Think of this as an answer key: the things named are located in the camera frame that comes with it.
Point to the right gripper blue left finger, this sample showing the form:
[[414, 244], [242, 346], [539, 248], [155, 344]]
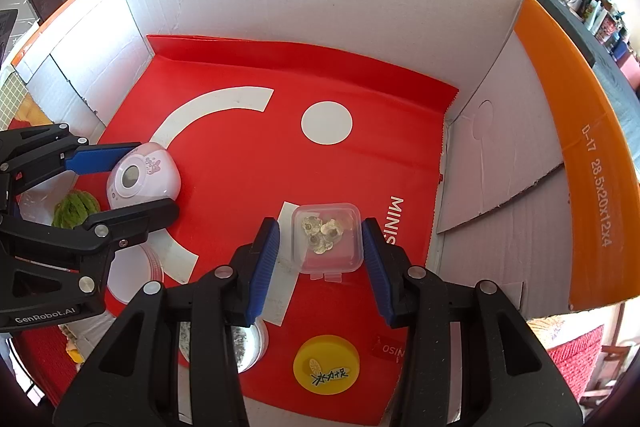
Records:
[[263, 256]]

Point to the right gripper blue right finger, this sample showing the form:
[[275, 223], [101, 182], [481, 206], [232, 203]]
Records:
[[383, 270]]

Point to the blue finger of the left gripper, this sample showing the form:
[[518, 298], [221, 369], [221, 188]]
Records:
[[97, 158], [128, 226]]

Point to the clear plastic earring box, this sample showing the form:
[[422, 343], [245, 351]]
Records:
[[326, 241]]

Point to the pink toy camera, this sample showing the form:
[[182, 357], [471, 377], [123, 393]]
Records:
[[146, 173]]

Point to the green knitted scrunchie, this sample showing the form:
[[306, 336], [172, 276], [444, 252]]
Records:
[[74, 209]]

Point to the white glitter cream jar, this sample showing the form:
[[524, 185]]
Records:
[[250, 343]]

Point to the yellow round lid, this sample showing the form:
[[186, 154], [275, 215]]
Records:
[[326, 365]]

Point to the orange white cardboard box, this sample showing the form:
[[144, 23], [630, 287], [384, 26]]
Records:
[[474, 131]]

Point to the red knitted table cloth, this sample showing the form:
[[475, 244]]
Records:
[[575, 351]]

